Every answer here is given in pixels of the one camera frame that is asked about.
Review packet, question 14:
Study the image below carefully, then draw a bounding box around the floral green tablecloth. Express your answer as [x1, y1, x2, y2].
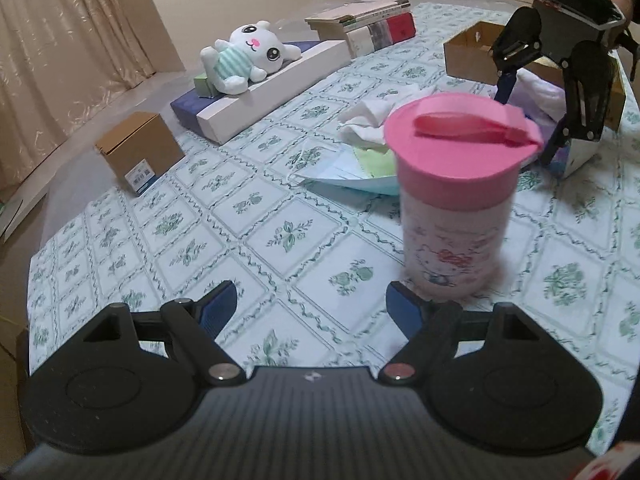
[27, 1, 640, 456]

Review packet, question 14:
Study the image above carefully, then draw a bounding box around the white plush bunny toy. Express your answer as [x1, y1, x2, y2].
[200, 21, 302, 96]

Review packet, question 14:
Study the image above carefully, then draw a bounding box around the light blue face mask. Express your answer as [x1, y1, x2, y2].
[291, 144, 399, 196]

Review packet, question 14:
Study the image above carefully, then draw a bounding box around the white cloth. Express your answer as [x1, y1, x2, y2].
[336, 84, 436, 148]

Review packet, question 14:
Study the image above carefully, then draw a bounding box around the green cloth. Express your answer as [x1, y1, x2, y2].
[352, 148, 396, 178]

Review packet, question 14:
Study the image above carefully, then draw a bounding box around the white blue flat box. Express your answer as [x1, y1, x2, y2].
[170, 40, 352, 145]

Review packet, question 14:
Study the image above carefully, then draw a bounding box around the purple tissue box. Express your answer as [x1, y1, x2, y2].
[491, 66, 604, 181]

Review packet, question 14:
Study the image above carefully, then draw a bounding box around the pink lidded cup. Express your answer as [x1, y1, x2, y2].
[384, 93, 544, 299]

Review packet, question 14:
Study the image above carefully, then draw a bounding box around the brown cardboard tray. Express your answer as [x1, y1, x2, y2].
[444, 21, 626, 131]

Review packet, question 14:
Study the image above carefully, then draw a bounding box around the small brown cardboard box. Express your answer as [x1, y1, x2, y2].
[96, 112, 184, 196]

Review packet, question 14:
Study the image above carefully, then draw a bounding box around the small green box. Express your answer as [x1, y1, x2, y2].
[193, 73, 218, 99]

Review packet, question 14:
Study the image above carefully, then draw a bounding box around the beige curtain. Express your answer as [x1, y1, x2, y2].
[1, 0, 183, 188]

